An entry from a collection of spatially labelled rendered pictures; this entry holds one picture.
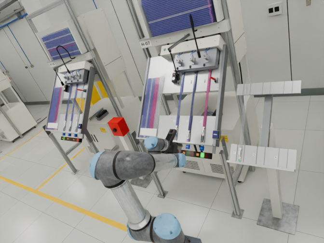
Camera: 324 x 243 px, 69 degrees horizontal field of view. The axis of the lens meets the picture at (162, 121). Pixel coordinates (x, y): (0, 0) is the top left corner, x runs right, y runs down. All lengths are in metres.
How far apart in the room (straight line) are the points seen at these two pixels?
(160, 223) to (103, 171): 0.39
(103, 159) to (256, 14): 2.65
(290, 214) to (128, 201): 1.34
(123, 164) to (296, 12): 2.67
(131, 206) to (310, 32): 2.70
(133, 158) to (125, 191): 0.20
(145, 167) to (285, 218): 1.36
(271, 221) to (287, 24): 2.13
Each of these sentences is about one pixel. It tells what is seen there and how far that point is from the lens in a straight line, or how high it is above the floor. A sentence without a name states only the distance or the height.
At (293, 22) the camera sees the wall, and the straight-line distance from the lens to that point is 3.18.
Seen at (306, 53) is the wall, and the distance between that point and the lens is 3.28.
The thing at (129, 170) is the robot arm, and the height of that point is 1.15.
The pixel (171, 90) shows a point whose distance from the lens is 1.85.
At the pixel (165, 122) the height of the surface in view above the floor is 0.81.
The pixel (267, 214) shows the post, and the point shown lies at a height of 0.01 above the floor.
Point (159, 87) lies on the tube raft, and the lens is 1.91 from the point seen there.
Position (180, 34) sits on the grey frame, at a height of 1.36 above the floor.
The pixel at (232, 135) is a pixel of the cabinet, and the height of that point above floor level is 0.57.
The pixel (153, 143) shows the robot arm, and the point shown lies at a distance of 1.29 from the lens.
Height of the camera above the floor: 1.67
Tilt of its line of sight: 28 degrees down
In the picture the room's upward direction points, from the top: 20 degrees counter-clockwise
